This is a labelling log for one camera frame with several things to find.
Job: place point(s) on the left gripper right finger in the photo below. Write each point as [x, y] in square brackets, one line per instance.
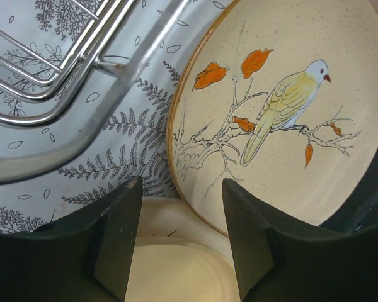
[280, 258]

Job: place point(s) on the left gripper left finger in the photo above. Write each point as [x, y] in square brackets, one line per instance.
[84, 256]

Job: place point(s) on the floral table mat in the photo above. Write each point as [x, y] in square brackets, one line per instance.
[133, 141]

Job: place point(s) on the bird pattern plate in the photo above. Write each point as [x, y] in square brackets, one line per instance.
[281, 97]

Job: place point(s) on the wire dish rack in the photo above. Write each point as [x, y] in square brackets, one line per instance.
[84, 56]

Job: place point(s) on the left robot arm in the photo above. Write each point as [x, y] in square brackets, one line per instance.
[365, 188]

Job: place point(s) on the orange plate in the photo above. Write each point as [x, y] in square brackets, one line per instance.
[178, 257]

